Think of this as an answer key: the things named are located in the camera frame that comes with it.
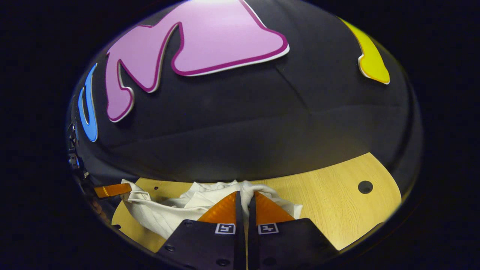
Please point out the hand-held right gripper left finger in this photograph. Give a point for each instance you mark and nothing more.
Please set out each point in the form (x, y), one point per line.
(210, 243)

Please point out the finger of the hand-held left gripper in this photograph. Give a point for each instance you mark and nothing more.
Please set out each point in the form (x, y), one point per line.
(112, 190)

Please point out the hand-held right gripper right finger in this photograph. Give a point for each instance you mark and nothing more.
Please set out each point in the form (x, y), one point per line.
(285, 243)

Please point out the cream white hooded sweatshirt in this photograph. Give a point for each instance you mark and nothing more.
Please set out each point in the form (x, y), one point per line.
(157, 215)

